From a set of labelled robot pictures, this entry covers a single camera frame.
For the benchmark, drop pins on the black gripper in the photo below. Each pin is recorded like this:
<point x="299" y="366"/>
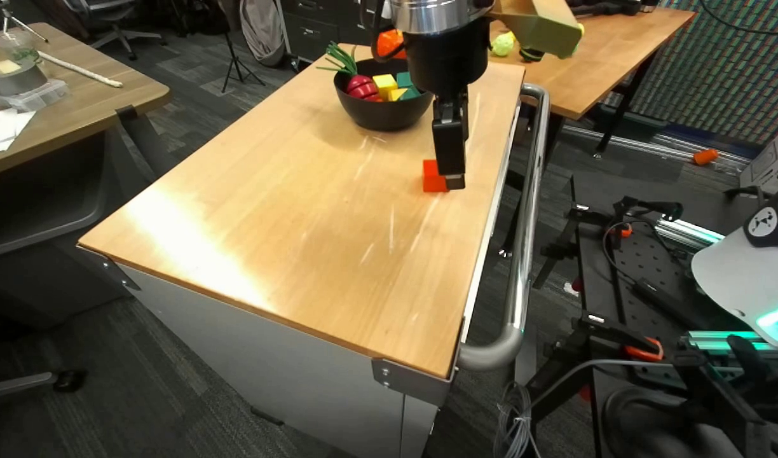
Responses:
<point x="446" y="65"/>

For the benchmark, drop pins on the large red-orange wooden cube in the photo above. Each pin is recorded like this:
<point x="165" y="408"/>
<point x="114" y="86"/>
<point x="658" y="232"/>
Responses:
<point x="430" y="177"/>

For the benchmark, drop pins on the red toy beetroot green leaves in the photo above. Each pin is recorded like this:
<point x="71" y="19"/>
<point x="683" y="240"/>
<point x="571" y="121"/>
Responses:
<point x="361" y="86"/>

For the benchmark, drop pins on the orange-red toy apple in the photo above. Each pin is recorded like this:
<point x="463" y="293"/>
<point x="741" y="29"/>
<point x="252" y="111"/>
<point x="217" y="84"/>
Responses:
<point x="388" y="44"/>

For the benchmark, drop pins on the black bowl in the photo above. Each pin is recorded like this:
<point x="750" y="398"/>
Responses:
<point x="379" y="116"/>

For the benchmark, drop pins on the yellow-green toy pear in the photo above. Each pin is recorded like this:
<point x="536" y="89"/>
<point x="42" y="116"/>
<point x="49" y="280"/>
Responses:
<point x="502" y="44"/>

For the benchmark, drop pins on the wooden table with toy fruit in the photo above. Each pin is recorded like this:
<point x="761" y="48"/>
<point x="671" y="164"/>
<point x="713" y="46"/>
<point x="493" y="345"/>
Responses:
<point x="627" y="51"/>

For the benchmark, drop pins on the black tripod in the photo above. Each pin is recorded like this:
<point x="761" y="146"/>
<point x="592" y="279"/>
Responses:
<point x="238" y="51"/>

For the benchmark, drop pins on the black breadboard stand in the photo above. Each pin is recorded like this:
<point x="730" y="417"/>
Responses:
<point x="652" y="270"/>

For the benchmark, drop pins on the small orange clamp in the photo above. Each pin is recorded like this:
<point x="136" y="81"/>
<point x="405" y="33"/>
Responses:
<point x="705" y="156"/>

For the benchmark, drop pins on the metal tool cart cabinet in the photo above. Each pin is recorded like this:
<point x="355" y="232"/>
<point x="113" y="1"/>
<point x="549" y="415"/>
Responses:
<point x="302" y="382"/>

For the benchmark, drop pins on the grey swivel chair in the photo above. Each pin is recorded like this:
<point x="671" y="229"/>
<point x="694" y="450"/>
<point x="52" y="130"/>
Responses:
<point x="118" y="29"/>

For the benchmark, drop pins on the long wooden conference table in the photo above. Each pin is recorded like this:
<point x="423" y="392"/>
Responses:
<point x="75" y="103"/>

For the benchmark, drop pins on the thin white stick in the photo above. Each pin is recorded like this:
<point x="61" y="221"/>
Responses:
<point x="80" y="69"/>

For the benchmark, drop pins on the dark mesh office chair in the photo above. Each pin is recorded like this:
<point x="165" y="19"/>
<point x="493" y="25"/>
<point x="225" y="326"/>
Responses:
<point x="42" y="212"/>

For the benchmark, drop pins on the white paper sheets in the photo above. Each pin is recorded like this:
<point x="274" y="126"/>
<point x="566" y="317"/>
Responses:
<point x="1" y="130"/>

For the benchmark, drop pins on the clear container with yellow items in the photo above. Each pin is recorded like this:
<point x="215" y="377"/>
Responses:
<point x="5" y="65"/>

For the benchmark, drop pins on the aluminium extrusion rail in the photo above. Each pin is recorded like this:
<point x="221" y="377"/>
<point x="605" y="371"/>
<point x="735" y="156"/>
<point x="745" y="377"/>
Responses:
<point x="694" y="229"/>

